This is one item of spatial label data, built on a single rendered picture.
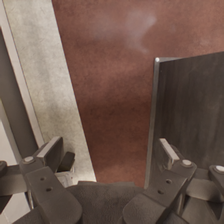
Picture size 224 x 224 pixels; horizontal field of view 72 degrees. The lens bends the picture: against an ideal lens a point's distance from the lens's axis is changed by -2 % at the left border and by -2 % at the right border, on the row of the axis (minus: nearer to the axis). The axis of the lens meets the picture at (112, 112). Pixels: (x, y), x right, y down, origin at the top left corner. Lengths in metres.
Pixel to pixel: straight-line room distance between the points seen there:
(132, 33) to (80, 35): 0.31
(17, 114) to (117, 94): 0.58
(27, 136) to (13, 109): 0.13
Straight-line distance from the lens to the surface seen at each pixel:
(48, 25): 1.12
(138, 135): 1.12
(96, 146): 1.15
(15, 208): 0.34
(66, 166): 1.08
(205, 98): 0.54
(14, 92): 0.77
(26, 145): 0.82
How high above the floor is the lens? 1.02
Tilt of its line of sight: 75 degrees down
